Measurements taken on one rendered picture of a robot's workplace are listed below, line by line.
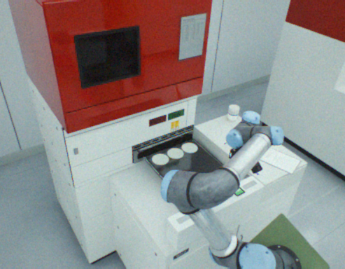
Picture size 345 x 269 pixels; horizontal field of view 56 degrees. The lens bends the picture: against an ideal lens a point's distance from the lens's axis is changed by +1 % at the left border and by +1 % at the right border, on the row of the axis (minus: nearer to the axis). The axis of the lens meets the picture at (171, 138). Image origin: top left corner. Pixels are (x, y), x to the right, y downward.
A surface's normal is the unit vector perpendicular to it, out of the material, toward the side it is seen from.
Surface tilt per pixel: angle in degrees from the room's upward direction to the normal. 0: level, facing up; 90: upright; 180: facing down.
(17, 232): 0
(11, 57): 90
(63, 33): 90
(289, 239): 45
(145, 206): 0
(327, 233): 0
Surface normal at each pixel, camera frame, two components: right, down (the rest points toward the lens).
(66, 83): 0.55, 0.52
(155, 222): 0.04, -0.80
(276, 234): -0.61, -0.42
